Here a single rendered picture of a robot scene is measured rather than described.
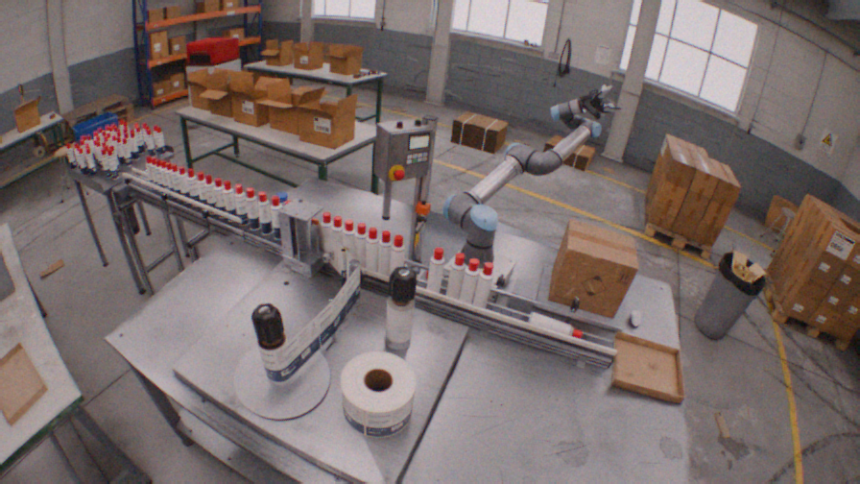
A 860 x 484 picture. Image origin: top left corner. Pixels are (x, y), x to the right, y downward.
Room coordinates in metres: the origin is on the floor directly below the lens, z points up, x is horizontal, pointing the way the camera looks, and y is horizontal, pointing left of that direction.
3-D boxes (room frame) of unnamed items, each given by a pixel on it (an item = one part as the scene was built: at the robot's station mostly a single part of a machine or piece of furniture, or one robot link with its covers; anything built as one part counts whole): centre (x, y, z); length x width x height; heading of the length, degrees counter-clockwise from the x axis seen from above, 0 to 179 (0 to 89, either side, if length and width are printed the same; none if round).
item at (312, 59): (5.52, 2.06, 0.97); 0.42 x 0.39 x 0.37; 153
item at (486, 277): (1.10, -0.21, 0.98); 0.05 x 0.05 x 0.20
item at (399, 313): (0.89, 0.06, 1.03); 0.09 x 0.09 x 0.30
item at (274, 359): (0.66, 0.40, 1.04); 0.09 x 0.09 x 0.29
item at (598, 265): (1.30, -0.69, 0.99); 0.30 x 0.24 x 0.27; 75
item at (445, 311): (1.18, 0.05, 0.85); 1.65 x 0.11 x 0.05; 73
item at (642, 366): (0.89, -0.90, 0.85); 0.30 x 0.26 x 0.04; 73
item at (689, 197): (3.80, -2.87, 0.45); 1.20 x 0.84 x 0.89; 157
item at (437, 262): (1.15, -0.04, 0.98); 0.05 x 0.05 x 0.20
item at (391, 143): (1.30, 0.13, 1.38); 0.17 x 0.10 x 0.19; 128
